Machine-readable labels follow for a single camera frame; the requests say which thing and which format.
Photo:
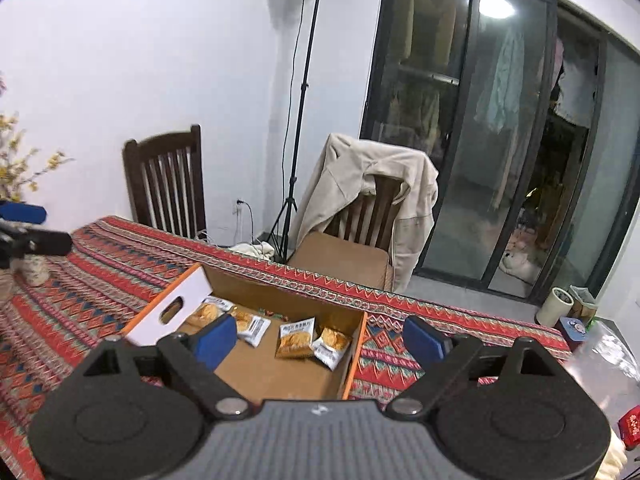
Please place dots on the white tape roll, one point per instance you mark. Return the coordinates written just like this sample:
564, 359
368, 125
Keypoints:
554, 307

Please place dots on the chair with beige cloth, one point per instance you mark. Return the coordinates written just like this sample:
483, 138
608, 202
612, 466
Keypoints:
345, 175

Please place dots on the cardboard box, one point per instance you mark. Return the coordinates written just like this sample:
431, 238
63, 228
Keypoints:
260, 375

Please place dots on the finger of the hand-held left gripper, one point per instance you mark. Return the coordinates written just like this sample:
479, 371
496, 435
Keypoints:
45, 243
22, 212

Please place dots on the white cloth bundle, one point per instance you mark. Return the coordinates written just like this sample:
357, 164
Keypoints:
252, 251

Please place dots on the dark wooden chair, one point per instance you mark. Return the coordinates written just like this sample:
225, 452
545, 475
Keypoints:
165, 180

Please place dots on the orange white snack packet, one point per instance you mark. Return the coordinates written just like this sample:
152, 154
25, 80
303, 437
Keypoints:
295, 340
331, 346
205, 312
248, 326

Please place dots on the jacket-draped wooden chair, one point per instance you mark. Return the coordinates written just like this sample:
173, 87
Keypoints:
367, 215

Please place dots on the red patterned tablecloth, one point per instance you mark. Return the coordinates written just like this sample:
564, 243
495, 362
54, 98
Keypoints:
90, 280

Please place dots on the black tripod light stand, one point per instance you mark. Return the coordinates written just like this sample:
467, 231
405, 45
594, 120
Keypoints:
304, 110

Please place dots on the clear plastic bag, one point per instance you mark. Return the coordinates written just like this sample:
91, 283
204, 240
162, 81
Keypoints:
607, 370

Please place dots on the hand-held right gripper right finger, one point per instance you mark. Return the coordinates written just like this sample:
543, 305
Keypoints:
424, 342

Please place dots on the green brown small carton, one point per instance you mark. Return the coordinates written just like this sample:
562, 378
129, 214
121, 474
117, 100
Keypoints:
584, 302

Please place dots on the white wall socket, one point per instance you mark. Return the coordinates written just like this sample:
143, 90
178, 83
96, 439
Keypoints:
239, 207

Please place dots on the light blue hanging shirt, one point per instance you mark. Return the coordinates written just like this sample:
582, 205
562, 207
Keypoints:
502, 85

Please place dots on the white hanging garment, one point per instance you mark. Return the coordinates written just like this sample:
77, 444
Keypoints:
577, 90

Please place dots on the black-framed glass sliding door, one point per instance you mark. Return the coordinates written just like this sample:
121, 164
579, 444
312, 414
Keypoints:
450, 185

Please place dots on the red patterned object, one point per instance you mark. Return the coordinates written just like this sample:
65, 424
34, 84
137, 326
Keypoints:
631, 425

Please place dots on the speckled ceramic vase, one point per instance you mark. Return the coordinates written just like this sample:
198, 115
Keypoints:
37, 271

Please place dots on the brown seat cushion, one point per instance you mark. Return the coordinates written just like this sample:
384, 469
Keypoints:
340, 260

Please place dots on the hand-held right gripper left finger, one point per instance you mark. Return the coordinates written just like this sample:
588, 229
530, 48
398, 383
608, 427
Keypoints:
216, 342

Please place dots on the yellow flower branches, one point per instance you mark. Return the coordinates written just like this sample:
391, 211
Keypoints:
15, 165

